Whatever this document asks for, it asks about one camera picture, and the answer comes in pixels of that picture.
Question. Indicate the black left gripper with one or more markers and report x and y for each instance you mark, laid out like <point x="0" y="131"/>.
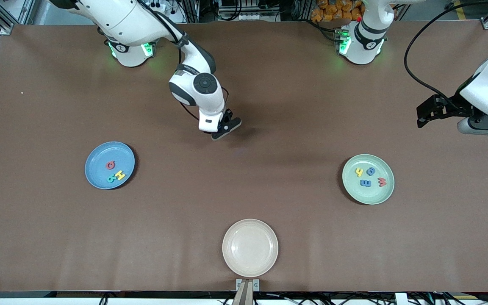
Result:
<point x="454" y="109"/>

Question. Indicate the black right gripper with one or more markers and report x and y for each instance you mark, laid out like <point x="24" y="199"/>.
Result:
<point x="226" y="119"/>

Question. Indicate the blue foam letter g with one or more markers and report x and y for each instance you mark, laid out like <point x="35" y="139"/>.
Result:
<point x="369" y="172"/>

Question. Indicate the pink foam letter w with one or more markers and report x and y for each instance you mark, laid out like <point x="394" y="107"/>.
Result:
<point x="382" y="182"/>

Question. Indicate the yellow lowercase foam letter h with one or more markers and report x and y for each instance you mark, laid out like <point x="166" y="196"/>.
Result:
<point x="359" y="172"/>

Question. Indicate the blue lowercase foam letter m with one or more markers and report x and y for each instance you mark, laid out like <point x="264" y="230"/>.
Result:
<point x="365" y="183"/>

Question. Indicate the yellow uppercase foam letter H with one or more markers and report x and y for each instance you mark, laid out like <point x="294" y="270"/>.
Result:
<point x="119" y="175"/>

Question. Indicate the pink foam letter Q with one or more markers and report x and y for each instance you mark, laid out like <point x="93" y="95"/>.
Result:
<point x="107" y="165"/>

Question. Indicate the teal foam letter R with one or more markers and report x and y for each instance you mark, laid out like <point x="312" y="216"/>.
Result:
<point x="110" y="179"/>

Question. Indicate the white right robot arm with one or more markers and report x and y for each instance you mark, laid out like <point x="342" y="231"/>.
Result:
<point x="117" y="17"/>

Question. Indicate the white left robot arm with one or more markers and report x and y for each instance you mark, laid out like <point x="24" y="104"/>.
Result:
<point x="369" y="34"/>

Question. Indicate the green plate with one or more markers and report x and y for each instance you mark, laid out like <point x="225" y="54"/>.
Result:
<point x="367" y="195"/>

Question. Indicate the beige plate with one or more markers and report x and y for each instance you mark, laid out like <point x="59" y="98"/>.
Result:
<point x="250" y="248"/>

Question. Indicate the blue plate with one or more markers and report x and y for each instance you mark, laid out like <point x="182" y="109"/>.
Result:
<point x="98" y="169"/>

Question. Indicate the white power strip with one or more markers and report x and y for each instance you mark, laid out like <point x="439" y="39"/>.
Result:
<point x="159" y="5"/>

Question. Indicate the orange bag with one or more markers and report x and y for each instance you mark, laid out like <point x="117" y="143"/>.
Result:
<point x="333" y="10"/>

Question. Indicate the metal bracket plate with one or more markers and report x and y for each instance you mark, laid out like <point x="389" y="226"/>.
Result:
<point x="238" y="283"/>

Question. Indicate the tan metal post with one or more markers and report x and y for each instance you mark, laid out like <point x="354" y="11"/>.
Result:
<point x="242" y="296"/>

